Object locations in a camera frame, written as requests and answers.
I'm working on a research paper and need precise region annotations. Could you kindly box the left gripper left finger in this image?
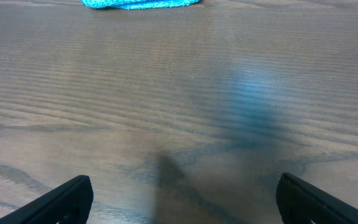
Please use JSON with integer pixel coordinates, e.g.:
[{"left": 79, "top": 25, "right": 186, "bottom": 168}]
[{"left": 0, "top": 175, "right": 94, "bottom": 224}]

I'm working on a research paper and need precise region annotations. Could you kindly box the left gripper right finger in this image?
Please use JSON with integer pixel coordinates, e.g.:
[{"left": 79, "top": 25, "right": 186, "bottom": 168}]
[{"left": 275, "top": 172, "right": 358, "bottom": 224}]

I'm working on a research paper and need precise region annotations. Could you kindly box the folded blue cloth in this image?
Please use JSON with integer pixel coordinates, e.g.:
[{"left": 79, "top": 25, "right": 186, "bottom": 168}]
[{"left": 81, "top": 0, "right": 199, "bottom": 10}]

